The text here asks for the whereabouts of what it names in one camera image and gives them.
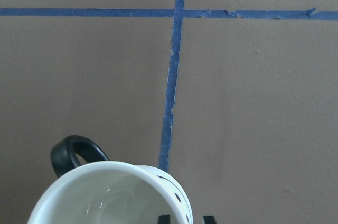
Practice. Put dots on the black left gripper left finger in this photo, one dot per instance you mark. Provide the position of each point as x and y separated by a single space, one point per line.
164 219

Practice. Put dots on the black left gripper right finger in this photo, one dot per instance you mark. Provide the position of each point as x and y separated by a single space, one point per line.
209 220

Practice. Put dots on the white smiley face mug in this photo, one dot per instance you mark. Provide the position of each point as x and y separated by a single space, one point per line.
90 188

